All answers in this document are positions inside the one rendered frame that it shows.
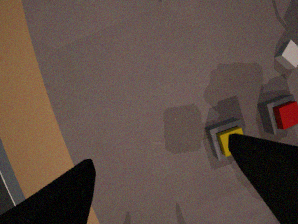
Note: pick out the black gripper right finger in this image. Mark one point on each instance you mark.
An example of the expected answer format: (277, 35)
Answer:
(272, 168)

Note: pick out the small white block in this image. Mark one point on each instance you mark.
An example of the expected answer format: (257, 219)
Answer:
(288, 54)

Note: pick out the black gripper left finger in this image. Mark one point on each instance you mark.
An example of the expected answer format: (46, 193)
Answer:
(66, 200)

